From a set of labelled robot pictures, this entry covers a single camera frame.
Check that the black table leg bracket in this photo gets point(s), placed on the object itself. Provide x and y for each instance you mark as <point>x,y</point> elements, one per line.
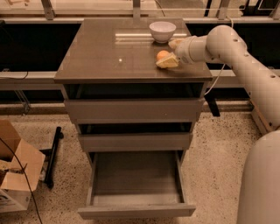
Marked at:
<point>212,105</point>

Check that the grey middle drawer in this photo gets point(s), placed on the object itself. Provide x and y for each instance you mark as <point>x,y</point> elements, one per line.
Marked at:
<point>153,136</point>

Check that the cardboard box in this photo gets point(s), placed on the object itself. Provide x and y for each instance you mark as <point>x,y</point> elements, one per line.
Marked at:
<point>260,120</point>
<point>21,165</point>

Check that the orange fruit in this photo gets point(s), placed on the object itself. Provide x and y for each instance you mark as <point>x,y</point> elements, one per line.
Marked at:
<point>162,54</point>

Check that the black metal stand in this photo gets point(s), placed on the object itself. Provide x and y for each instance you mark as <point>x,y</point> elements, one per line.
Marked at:
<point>50,155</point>

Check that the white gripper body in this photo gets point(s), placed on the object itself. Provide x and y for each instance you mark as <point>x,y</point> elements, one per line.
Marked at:
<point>183,52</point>

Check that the grey drawer cabinet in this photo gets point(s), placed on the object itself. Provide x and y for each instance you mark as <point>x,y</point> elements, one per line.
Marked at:
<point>121,51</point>

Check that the grey top drawer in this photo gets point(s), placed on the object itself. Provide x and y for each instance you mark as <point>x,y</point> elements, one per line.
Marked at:
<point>135,103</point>

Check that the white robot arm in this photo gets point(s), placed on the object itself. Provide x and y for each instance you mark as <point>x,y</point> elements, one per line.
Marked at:
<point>259,200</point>

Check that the grey bottom drawer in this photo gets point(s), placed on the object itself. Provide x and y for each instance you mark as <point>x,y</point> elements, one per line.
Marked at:
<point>137,184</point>

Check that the grey drawer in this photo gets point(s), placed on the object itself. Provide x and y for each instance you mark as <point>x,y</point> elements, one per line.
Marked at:
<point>135,103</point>
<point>137,184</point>
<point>153,136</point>

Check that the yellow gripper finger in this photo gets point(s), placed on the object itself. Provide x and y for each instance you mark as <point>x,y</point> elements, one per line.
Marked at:
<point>168,61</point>
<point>174,43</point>

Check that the white ceramic bowl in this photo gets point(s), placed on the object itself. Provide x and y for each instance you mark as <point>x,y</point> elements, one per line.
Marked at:
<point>162,31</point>

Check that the cardboard box left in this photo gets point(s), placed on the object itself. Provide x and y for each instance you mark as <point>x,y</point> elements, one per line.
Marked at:
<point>21,165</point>

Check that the cardboard box right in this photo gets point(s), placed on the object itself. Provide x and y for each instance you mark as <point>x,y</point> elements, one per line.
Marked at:
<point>260,120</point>

